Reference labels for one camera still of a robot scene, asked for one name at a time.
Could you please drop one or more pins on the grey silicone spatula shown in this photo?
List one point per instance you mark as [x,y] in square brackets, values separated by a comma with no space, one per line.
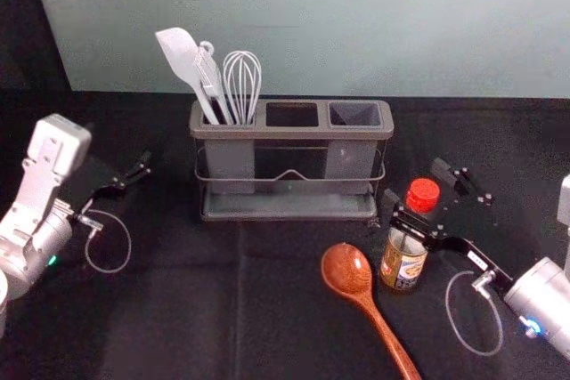
[176,53]

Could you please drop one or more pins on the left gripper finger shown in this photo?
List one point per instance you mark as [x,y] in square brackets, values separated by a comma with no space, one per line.
[129,175]

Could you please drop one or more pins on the pale wall panel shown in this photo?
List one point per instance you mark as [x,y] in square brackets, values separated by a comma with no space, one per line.
[356,19]

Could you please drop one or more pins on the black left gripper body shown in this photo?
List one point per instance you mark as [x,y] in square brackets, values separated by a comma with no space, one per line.
[84,180]

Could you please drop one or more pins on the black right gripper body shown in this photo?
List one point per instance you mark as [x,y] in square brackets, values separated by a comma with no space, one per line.
[481,237]

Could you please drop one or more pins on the grey silicone basting brush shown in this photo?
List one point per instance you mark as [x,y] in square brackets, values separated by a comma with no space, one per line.
[203,70]

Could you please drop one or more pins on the seasoning bottle with red cap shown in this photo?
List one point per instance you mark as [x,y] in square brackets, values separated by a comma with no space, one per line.
[403,264]

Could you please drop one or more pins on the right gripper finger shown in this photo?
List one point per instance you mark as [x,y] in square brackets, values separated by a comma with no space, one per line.
[414,224]
[445,173]

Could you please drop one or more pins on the black table cloth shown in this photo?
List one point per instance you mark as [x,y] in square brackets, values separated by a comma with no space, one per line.
[222,309]

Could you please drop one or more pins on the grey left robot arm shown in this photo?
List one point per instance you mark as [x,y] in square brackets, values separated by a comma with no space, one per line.
[40,220]

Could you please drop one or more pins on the dark grey drip tray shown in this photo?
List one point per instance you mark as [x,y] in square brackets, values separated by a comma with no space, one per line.
[289,207]

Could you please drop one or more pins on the brown wooden spoon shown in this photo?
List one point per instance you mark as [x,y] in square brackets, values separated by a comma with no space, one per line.
[349,271]

